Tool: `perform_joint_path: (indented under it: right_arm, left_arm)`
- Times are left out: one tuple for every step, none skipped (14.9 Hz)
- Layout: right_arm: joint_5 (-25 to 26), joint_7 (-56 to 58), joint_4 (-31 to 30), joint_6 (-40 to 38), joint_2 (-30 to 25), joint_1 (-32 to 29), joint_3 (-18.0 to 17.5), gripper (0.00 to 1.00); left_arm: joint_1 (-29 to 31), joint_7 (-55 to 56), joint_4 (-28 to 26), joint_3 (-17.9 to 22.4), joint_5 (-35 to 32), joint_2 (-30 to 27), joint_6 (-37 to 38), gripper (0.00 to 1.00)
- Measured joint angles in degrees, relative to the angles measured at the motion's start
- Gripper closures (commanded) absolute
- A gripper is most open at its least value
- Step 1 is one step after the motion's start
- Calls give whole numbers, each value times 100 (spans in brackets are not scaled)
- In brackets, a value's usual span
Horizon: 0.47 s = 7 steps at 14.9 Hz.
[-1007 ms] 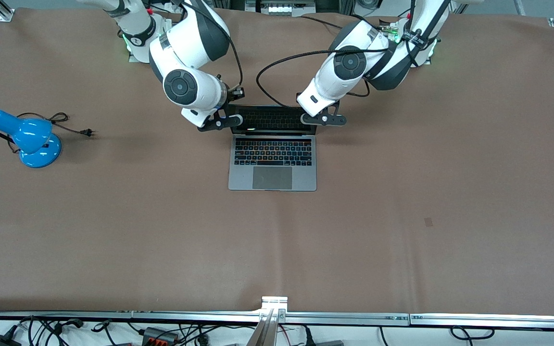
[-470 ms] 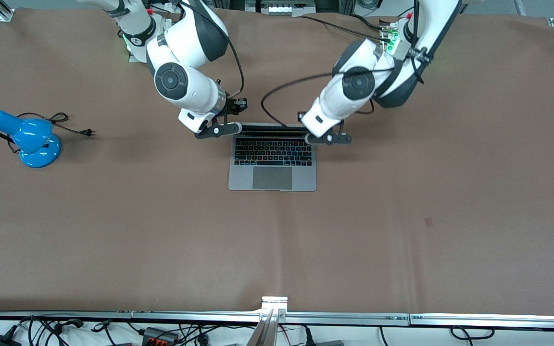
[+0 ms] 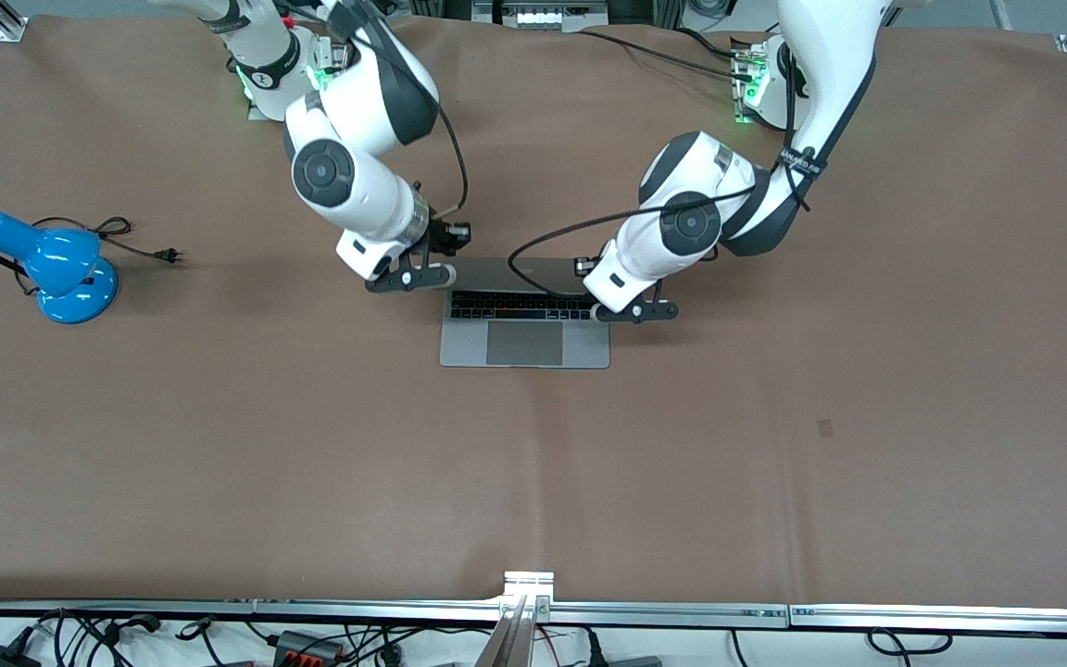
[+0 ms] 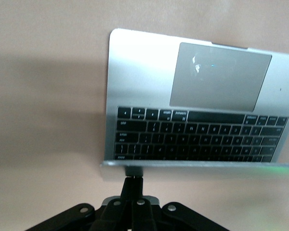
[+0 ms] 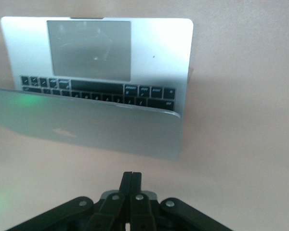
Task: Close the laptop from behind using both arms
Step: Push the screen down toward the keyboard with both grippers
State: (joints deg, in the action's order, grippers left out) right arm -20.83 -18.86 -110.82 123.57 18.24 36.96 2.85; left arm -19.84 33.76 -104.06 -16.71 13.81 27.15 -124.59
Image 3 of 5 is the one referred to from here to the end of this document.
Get grey laptop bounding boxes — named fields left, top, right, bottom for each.
left=439, top=257, right=611, bottom=370

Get brown table mat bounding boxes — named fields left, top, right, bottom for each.
left=0, top=13, right=1067, bottom=605

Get white power strip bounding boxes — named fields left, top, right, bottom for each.
left=471, top=0, right=610, bottom=31

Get blue desk lamp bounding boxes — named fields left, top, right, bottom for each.
left=0, top=211, right=120, bottom=326

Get grey connector box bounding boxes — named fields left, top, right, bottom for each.
left=272, top=629, right=346, bottom=665

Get black power adapter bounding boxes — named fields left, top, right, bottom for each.
left=0, top=628, right=39, bottom=667

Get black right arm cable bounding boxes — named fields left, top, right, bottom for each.
left=334, top=0, right=471, bottom=221

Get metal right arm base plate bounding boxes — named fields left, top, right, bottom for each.
left=246, top=41, right=350, bottom=123

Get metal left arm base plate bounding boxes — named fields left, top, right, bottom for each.
left=731, top=35, right=798, bottom=127

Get long black braided cable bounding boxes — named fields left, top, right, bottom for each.
left=578, top=29, right=753, bottom=81

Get short black braided cable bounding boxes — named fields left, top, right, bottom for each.
left=672, top=25, right=749, bottom=59

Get black lamp cord with plug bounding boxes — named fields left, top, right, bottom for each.
left=0, top=216, right=185, bottom=297

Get aluminium camera mount profile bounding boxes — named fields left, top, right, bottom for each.
left=471, top=571, right=557, bottom=667

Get aluminium table edge rail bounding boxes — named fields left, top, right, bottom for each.
left=0, top=599, right=1067, bottom=638

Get black looped floor cable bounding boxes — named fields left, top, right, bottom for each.
left=867, top=628, right=953, bottom=665

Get tangled black floor cables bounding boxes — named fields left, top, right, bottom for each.
left=33, top=608, right=220, bottom=667

